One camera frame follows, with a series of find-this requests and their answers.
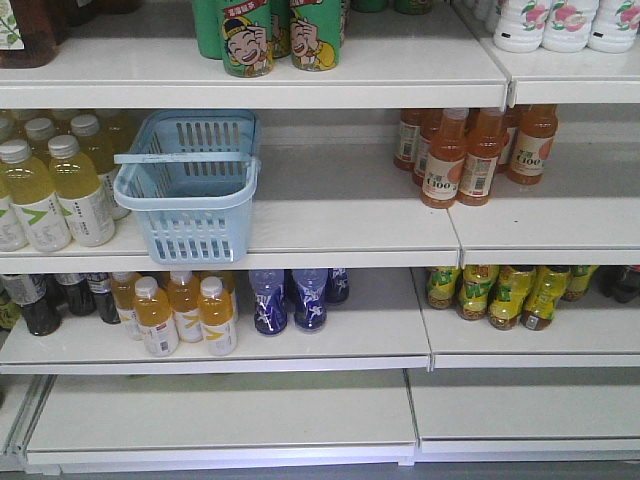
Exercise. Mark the dark tea bottle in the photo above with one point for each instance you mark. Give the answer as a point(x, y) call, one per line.
point(100, 287)
point(77, 293)
point(29, 291)

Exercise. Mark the blue sports drink bottle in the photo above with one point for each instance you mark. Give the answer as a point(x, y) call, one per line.
point(270, 317)
point(337, 286)
point(310, 313)

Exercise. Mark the plastic cola bottle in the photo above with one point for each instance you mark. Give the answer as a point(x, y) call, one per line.
point(620, 282)

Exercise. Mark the green cartoon tea bottle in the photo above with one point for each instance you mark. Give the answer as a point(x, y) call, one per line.
point(315, 34)
point(245, 37)

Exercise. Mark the white upper middle shelf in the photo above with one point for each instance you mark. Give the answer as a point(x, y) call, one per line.
point(346, 205)

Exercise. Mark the orange vitamin drink bottle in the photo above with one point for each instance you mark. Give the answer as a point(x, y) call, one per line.
point(123, 290)
point(216, 314)
point(155, 317)
point(183, 291)

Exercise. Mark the orange C100 juice bottle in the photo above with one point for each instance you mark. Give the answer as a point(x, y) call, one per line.
point(445, 160)
point(484, 146)
point(534, 140)

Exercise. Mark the yellow iced tea bottle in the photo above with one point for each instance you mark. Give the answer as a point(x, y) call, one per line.
point(514, 284)
point(441, 285)
point(581, 276)
point(477, 282)
point(550, 284)

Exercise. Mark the pale green drink bottle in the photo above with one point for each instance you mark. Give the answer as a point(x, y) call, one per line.
point(33, 197)
point(95, 142)
point(39, 131)
point(80, 192)

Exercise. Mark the white peach drink bottle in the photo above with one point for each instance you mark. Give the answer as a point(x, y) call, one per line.
point(568, 25)
point(615, 26)
point(521, 25)

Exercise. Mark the white lower middle shelf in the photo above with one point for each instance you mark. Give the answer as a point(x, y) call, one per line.
point(593, 332)

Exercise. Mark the brown tea bottle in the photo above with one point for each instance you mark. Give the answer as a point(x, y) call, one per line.
point(31, 32)

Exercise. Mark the light blue plastic basket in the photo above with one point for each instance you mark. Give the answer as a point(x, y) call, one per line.
point(190, 177)

